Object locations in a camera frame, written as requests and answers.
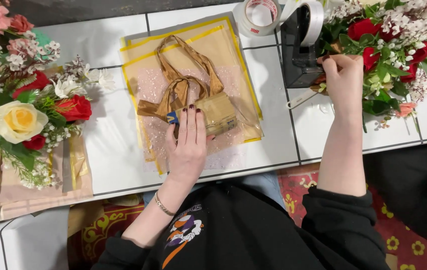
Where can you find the person's left hand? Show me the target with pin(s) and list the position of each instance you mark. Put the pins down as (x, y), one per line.
(187, 153)

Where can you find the person's right hand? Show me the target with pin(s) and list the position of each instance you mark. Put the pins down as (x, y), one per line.
(344, 84)

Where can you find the person's right fingers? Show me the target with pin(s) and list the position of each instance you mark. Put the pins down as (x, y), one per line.
(328, 62)

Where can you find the card wound with gold ribbon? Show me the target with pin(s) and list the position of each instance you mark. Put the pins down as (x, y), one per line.
(219, 112)

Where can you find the black tape dispenser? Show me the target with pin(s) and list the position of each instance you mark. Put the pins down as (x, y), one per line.
(297, 63)

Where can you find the white tape roll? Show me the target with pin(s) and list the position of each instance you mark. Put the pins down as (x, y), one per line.
(315, 22)

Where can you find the red rose white blossom bouquet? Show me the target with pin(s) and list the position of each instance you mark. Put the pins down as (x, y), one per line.
(389, 48)

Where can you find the clear tape roll red print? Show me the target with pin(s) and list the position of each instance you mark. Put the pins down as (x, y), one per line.
(252, 27)

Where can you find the yellow-edged clear wrapping sheets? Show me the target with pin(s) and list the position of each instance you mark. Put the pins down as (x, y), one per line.
(217, 48)

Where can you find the gold satin ribbon bow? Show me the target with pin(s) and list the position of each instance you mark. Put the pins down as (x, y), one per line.
(176, 75)

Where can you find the pink speckled wrapping sheet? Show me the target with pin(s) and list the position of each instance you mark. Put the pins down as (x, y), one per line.
(149, 93)

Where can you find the person's black printed sweatshirt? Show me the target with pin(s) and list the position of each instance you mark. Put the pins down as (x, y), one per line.
(258, 232)

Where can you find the red patterned rug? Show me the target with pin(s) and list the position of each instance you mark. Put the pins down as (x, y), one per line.
(401, 243)

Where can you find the mixed artificial flower bouquet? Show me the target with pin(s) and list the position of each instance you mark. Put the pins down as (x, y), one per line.
(22, 105)

